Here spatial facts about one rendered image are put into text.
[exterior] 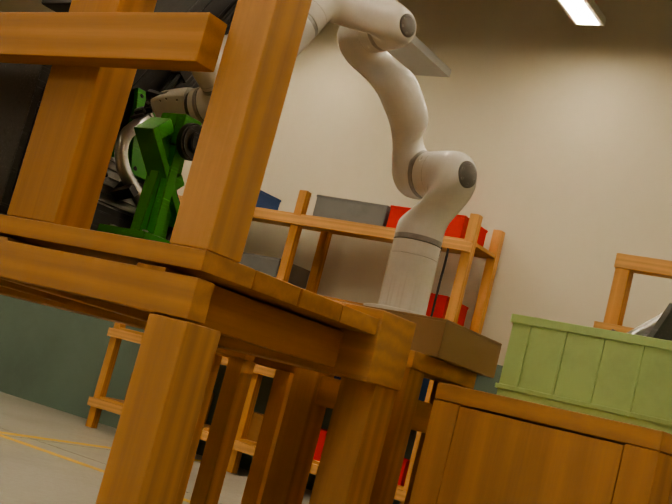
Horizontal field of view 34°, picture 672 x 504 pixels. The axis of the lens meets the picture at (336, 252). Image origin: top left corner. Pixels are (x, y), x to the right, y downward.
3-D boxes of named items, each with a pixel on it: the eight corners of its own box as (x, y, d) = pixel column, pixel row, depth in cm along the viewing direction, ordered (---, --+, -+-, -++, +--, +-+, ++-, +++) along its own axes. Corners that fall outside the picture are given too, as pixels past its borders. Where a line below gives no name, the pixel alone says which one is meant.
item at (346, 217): (400, 528, 721) (477, 212, 751) (80, 425, 883) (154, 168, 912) (434, 531, 767) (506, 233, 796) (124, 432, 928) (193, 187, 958)
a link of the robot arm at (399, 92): (440, 208, 266) (396, 208, 279) (470, 184, 273) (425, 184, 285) (363, 19, 248) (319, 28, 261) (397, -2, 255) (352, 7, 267)
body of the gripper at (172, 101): (218, 120, 241) (179, 130, 247) (199, 78, 237) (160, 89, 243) (201, 135, 235) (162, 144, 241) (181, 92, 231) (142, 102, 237)
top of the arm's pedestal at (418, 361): (367, 365, 286) (371, 350, 287) (474, 389, 268) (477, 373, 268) (298, 342, 261) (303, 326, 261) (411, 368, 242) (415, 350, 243)
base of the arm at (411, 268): (381, 317, 279) (397, 248, 281) (449, 330, 270) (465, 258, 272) (349, 302, 262) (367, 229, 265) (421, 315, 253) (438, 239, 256)
